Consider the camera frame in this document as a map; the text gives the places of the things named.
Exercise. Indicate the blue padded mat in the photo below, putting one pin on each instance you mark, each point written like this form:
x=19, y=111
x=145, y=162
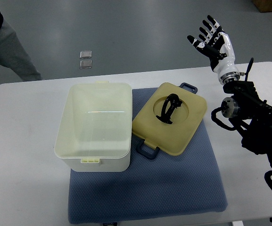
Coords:
x=189, y=183

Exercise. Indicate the yellow box lid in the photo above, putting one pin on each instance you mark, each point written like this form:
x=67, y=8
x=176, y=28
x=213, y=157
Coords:
x=168, y=120

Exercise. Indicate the white storage box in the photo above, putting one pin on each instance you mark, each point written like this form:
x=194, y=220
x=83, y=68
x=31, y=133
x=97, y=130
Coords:
x=95, y=131

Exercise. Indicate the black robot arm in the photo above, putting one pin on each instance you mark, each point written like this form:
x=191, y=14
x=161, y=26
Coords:
x=247, y=114

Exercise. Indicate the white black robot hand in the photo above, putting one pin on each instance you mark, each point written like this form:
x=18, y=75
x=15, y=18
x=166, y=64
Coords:
x=214, y=43

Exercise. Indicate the brown cardboard box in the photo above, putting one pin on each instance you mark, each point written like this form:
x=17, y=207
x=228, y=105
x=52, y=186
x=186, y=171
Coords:
x=263, y=5

